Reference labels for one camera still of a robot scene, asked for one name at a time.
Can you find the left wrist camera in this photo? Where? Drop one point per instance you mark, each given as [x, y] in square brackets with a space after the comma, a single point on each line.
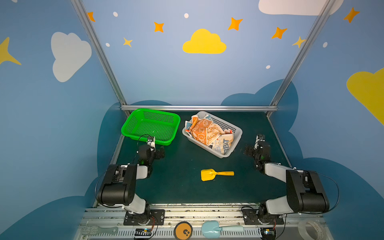
[151, 141]

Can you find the orange black round disc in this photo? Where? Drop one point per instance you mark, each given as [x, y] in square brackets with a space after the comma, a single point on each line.
[183, 231]

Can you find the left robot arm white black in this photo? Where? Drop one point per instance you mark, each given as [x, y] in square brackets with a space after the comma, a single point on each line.
[118, 188]

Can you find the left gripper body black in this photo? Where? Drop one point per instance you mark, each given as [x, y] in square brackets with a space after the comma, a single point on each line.
[159, 152]

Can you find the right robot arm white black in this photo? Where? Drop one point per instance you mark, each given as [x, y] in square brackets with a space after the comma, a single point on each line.
[304, 190]

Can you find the yellow toy shovel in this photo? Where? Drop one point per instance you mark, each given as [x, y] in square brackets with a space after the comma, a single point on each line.
[210, 174]

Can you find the clear tape roll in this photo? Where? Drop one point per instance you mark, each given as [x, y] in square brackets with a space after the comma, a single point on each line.
[311, 230]

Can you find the right electronics board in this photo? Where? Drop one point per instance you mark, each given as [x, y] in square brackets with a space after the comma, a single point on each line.
[268, 234]

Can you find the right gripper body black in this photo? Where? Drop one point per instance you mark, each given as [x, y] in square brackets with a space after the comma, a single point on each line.
[250, 150]

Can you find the light blue toy shovel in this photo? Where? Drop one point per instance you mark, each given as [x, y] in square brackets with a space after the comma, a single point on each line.
[212, 229]

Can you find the left electronics board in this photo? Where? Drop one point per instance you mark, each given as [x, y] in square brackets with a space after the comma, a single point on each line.
[142, 234]

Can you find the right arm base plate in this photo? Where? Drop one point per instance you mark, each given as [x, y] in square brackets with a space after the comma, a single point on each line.
[260, 217]

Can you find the green plastic basket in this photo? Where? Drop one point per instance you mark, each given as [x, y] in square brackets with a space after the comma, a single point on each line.
[144, 123]

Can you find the beige lettered towel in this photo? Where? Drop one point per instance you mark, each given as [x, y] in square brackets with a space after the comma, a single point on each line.
[222, 143]

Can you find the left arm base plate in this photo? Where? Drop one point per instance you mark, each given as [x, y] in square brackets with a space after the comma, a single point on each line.
[148, 218]

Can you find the orange jellyfish pattern towel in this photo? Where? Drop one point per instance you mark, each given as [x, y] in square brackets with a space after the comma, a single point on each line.
[204, 130]

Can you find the electronics board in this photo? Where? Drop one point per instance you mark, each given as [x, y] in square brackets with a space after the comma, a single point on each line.
[268, 234]
[142, 234]

